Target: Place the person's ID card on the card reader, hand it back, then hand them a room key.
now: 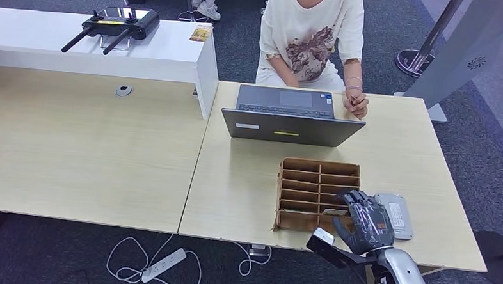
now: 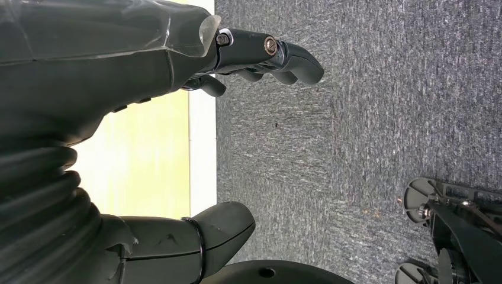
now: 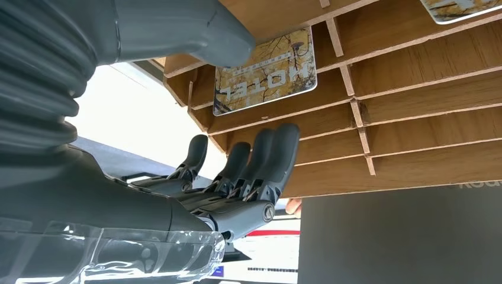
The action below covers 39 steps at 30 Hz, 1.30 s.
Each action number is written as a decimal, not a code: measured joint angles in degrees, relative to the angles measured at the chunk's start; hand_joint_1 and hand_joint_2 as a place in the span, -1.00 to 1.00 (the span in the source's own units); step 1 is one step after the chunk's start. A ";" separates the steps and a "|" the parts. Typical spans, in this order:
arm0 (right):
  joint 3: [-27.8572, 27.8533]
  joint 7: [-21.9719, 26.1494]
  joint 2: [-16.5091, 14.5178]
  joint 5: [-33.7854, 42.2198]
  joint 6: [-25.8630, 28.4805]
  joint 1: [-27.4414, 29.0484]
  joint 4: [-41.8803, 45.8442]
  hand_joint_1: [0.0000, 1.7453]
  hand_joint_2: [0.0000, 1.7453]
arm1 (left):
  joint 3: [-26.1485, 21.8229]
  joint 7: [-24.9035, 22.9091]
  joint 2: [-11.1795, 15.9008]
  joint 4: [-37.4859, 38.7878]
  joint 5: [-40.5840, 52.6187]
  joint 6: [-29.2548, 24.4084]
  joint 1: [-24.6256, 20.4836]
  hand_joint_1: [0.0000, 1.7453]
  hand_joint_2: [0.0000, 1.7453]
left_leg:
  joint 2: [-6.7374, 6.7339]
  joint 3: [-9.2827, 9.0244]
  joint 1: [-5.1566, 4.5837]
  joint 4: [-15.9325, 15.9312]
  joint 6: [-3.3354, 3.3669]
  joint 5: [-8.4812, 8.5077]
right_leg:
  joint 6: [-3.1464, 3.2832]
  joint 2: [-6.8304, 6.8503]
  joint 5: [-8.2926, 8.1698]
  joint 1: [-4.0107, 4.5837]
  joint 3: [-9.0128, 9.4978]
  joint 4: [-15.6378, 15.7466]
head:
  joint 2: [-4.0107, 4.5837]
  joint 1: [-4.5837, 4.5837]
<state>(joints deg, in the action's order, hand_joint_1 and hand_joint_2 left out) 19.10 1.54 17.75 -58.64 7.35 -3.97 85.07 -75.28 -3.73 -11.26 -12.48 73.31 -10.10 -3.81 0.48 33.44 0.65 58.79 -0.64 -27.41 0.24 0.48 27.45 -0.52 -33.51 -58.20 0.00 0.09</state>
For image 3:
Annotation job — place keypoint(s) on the grey laptop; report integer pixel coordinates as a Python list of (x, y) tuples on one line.
[(392, 243)]

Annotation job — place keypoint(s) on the white text sign board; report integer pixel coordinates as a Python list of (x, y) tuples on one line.
[(270, 255)]

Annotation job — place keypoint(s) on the red barrier belt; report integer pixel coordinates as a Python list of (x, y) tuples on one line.
[(274, 233)]

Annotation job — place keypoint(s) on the wooden slotted card organizer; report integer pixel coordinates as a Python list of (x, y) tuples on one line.
[(392, 117)]

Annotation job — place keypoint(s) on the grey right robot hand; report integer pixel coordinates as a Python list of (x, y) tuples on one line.
[(98, 211)]

